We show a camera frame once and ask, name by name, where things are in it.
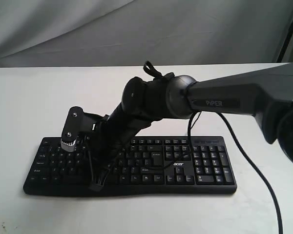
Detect black Acer keyboard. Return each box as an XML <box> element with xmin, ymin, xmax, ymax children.
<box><xmin>23</xmin><ymin>136</ymin><xmax>237</xmax><ymax>197</ymax></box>

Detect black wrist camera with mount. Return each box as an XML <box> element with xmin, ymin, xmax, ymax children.
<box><xmin>61</xmin><ymin>106</ymin><xmax>104</xmax><ymax>153</ymax></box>

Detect black keyboard USB cable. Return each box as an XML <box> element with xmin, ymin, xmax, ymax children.
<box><xmin>161</xmin><ymin>111</ymin><xmax>203</xmax><ymax>171</ymax></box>

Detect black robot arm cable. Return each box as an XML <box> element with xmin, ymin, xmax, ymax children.
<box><xmin>187</xmin><ymin>111</ymin><xmax>284</xmax><ymax>234</ymax></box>

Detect grey backdrop cloth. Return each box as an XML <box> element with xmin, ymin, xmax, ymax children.
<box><xmin>0</xmin><ymin>0</ymin><xmax>293</xmax><ymax>67</ymax></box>

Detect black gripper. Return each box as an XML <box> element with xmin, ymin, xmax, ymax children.
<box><xmin>87</xmin><ymin>114</ymin><xmax>151</xmax><ymax>192</ymax></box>

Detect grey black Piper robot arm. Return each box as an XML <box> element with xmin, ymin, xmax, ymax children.
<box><xmin>87</xmin><ymin>61</ymin><xmax>293</xmax><ymax>192</ymax></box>

